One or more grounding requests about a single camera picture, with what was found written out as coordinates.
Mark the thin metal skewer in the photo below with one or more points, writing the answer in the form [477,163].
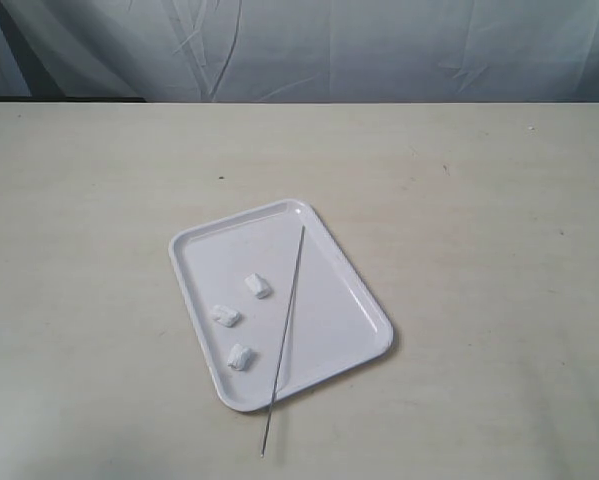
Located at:
[274,390]

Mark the white marshmallow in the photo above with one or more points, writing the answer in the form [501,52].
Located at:
[240,357]
[258,286]
[225,316]

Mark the white plastic tray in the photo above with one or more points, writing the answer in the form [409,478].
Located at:
[336,323]

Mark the grey wrinkled backdrop cloth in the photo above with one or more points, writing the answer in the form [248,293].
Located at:
[301,51]

